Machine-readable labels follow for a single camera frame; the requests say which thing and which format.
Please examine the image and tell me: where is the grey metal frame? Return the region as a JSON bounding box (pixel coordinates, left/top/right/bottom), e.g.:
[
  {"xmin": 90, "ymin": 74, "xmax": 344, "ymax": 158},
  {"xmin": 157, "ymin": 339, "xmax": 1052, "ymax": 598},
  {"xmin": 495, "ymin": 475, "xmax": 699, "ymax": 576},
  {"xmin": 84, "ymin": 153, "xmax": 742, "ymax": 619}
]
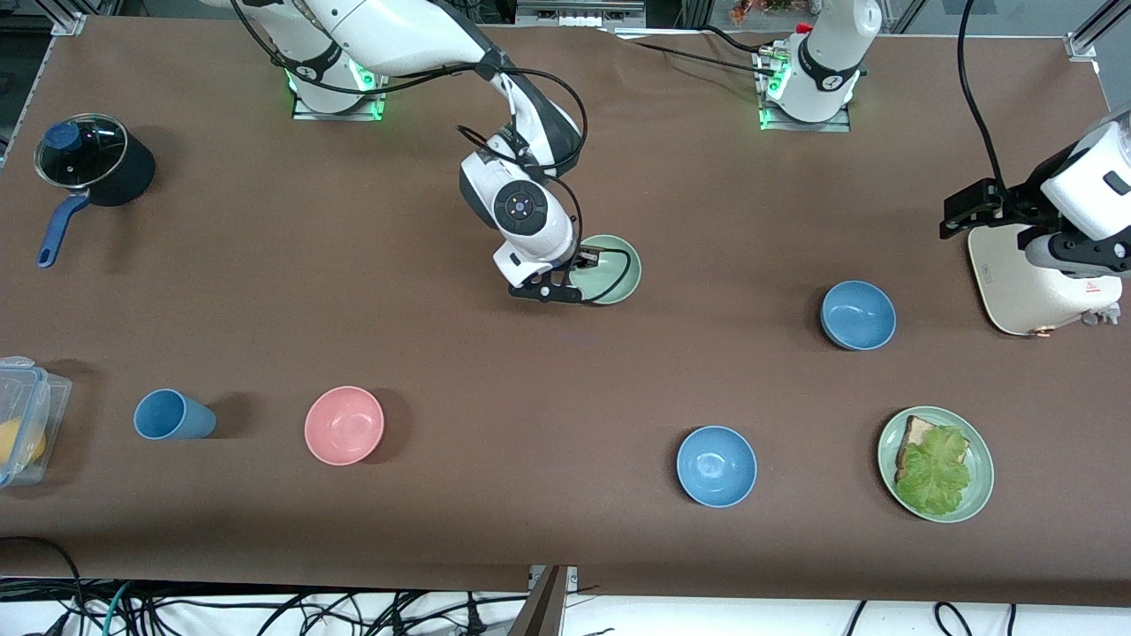
[{"xmin": 515, "ymin": 0, "xmax": 683, "ymax": 29}]

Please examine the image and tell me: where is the pink bowl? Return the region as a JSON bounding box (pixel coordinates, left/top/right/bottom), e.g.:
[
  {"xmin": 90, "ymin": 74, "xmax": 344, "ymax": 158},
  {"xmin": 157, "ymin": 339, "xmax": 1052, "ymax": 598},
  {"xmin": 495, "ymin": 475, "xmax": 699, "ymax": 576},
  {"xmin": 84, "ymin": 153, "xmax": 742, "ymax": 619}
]
[{"xmin": 304, "ymin": 386, "xmax": 386, "ymax": 466}]

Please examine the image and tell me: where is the blue bowl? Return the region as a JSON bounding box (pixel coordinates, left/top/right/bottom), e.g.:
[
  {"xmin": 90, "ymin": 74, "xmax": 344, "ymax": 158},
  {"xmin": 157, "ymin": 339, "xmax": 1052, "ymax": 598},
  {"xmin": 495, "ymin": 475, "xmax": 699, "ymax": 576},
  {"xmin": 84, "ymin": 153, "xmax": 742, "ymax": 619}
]
[
  {"xmin": 820, "ymin": 280, "xmax": 897, "ymax": 352},
  {"xmin": 676, "ymin": 426, "xmax": 758, "ymax": 509}
]

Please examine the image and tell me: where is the dark blue saucepan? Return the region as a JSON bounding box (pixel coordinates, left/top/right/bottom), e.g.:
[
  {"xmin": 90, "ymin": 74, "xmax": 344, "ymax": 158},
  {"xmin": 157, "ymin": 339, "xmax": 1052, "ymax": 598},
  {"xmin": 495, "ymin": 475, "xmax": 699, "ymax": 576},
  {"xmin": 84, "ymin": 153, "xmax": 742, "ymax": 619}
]
[{"xmin": 35, "ymin": 113, "xmax": 156, "ymax": 269}]

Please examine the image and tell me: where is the bread slice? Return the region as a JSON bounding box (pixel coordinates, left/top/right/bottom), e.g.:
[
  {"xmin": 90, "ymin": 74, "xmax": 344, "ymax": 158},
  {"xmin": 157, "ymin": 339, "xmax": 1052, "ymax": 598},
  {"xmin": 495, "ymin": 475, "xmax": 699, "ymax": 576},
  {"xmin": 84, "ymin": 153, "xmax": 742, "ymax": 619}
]
[{"xmin": 895, "ymin": 415, "xmax": 973, "ymax": 482}]

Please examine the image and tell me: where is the clear plastic container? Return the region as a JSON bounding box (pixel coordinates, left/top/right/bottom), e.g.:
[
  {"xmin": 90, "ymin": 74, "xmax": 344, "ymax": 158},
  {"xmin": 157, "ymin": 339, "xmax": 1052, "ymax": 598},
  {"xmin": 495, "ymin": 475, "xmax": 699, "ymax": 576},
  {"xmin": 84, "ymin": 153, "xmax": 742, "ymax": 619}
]
[{"xmin": 0, "ymin": 356, "xmax": 73, "ymax": 488}]

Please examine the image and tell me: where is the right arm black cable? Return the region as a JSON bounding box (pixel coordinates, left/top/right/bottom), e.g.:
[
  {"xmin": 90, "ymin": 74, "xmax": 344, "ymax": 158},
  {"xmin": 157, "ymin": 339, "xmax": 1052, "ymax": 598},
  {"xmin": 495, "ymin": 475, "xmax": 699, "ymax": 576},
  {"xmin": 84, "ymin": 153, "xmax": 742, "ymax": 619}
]
[{"xmin": 230, "ymin": 0, "xmax": 634, "ymax": 306}]

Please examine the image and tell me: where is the green lettuce leaf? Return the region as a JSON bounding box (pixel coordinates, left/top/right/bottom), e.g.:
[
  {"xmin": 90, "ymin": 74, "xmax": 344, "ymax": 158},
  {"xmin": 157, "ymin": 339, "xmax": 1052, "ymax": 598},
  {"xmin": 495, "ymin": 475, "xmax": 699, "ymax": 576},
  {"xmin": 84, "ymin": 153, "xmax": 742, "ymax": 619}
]
[{"xmin": 894, "ymin": 426, "xmax": 971, "ymax": 517}]

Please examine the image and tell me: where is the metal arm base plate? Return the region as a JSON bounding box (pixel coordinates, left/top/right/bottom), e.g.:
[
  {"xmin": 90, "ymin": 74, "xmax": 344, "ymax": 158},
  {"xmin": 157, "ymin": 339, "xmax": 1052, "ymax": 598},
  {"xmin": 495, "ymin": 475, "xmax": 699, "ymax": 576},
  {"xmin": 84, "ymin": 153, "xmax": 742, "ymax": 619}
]
[
  {"xmin": 292, "ymin": 84, "xmax": 387, "ymax": 123},
  {"xmin": 758, "ymin": 99, "xmax": 852, "ymax": 133}
]

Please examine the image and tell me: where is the blue plastic cup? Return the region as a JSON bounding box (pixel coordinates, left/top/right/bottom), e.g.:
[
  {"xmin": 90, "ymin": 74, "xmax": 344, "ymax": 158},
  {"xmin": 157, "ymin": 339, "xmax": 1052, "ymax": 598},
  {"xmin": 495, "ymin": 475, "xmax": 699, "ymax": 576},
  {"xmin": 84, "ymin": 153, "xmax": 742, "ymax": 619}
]
[{"xmin": 133, "ymin": 389, "xmax": 217, "ymax": 441}]

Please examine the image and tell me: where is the yellow food piece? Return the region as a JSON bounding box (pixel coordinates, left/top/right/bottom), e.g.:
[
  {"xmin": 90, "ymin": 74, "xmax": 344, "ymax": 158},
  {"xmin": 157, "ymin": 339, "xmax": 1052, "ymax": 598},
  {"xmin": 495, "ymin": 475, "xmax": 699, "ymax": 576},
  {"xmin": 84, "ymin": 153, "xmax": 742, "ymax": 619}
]
[{"xmin": 0, "ymin": 419, "xmax": 47, "ymax": 466}]

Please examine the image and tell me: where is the light green bowl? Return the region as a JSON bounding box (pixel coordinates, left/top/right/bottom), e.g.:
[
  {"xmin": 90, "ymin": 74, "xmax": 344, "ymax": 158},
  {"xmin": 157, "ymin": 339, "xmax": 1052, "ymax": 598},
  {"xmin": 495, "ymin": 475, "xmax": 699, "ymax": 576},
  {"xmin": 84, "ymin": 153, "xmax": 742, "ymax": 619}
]
[{"xmin": 570, "ymin": 234, "xmax": 642, "ymax": 306}]

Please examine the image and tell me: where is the white toaster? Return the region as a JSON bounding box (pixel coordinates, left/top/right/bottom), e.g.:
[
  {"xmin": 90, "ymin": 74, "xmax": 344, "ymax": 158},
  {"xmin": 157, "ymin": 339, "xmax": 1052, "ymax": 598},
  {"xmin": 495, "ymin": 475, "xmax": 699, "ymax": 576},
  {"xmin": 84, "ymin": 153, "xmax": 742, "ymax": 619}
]
[{"xmin": 968, "ymin": 223, "xmax": 1123, "ymax": 337}]

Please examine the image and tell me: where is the light green plate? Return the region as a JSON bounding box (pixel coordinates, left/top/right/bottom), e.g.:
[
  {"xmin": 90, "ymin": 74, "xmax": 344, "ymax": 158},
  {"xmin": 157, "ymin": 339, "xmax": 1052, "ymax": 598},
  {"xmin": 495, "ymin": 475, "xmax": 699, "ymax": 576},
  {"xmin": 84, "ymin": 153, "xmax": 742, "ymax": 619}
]
[{"xmin": 877, "ymin": 405, "xmax": 995, "ymax": 524}]

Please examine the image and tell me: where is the aluminium frame profile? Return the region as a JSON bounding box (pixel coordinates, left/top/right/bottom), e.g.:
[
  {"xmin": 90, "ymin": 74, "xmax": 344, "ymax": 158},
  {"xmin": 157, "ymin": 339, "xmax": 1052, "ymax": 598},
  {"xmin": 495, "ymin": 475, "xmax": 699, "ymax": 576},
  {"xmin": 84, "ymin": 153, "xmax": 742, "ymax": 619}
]
[
  {"xmin": 1065, "ymin": 0, "xmax": 1131, "ymax": 61},
  {"xmin": 49, "ymin": 0, "xmax": 89, "ymax": 36}
]

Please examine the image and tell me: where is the teal cable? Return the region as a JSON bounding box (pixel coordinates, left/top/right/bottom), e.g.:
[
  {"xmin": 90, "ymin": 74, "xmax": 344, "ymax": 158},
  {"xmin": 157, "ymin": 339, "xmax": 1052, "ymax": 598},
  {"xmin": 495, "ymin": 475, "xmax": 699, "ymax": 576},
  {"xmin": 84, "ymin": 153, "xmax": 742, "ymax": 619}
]
[{"xmin": 104, "ymin": 581, "xmax": 133, "ymax": 636}]

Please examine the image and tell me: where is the brown table cover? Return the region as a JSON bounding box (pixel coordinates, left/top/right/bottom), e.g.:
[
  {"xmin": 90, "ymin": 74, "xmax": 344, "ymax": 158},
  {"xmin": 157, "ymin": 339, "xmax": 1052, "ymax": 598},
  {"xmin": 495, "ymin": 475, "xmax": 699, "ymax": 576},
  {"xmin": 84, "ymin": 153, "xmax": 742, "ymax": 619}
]
[{"xmin": 0, "ymin": 16, "xmax": 1131, "ymax": 609}]

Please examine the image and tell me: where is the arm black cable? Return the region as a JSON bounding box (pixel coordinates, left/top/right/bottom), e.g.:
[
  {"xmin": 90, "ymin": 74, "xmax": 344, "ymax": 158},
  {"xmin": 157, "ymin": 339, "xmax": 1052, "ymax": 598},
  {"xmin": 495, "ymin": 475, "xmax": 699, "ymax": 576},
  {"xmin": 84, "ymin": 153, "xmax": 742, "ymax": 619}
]
[
  {"xmin": 230, "ymin": 0, "xmax": 634, "ymax": 306},
  {"xmin": 958, "ymin": 0, "xmax": 1006, "ymax": 191}
]

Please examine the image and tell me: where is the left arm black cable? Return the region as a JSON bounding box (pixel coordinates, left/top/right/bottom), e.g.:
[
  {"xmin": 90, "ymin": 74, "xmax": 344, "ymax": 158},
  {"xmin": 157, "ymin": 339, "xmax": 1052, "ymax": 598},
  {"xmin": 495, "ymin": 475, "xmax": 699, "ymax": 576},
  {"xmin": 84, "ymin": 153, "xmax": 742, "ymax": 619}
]
[{"xmin": 958, "ymin": 0, "xmax": 1006, "ymax": 191}]

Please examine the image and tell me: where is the glass saucepan lid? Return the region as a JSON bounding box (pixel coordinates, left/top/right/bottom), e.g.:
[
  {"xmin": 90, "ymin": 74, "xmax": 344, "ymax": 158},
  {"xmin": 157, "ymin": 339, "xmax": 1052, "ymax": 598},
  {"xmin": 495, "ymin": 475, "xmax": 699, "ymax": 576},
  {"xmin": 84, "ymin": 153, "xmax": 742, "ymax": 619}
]
[{"xmin": 34, "ymin": 113, "xmax": 130, "ymax": 188}]

